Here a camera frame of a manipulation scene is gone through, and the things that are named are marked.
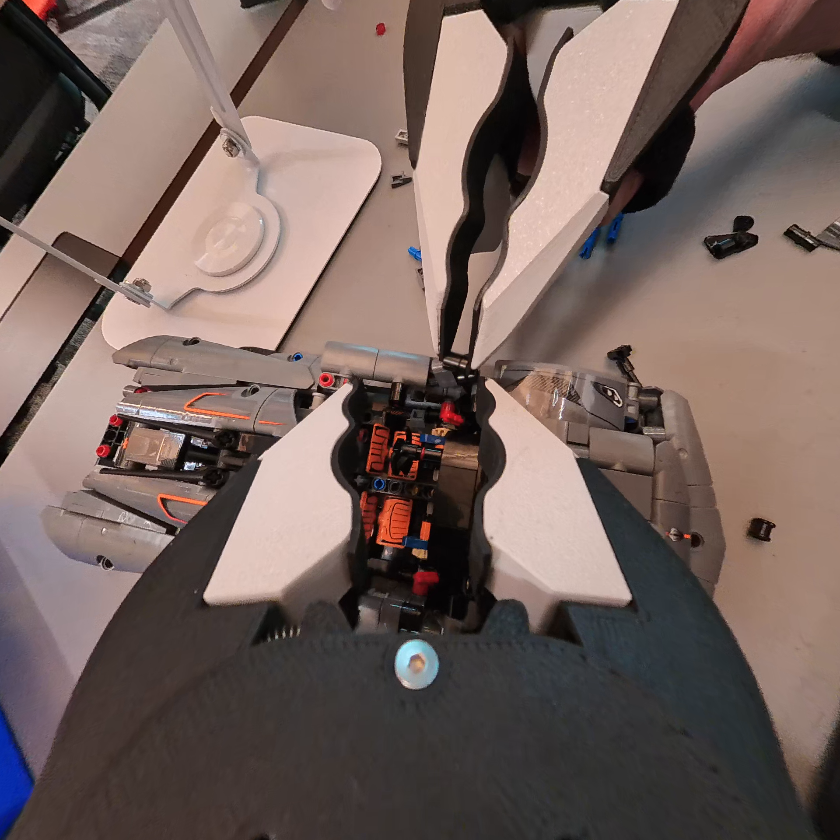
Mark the person's right hand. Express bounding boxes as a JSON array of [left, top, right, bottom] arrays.
[[604, 0, 840, 227]]

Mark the grey orange lego car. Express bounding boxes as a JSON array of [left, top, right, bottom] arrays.
[[41, 335, 726, 631]]

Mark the blue storage bin white tag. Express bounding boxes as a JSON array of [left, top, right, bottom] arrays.
[[0, 709, 34, 815]]

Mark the desk cable lid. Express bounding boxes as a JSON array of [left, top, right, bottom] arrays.
[[0, 231, 129, 322]]

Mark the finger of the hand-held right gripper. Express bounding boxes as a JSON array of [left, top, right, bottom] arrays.
[[468, 0, 681, 370], [412, 8, 519, 361]]

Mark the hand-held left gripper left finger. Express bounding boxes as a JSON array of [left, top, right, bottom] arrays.
[[202, 382, 371, 611]]

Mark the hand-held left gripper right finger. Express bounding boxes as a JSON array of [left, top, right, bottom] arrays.
[[481, 379, 634, 609]]

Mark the blue lego axle connector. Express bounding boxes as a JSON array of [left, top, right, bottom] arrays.
[[579, 213, 624, 259]]

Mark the black office chair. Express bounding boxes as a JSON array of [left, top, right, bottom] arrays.
[[0, 0, 110, 217]]

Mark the white book stand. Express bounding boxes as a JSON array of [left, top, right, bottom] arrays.
[[0, 0, 383, 352]]

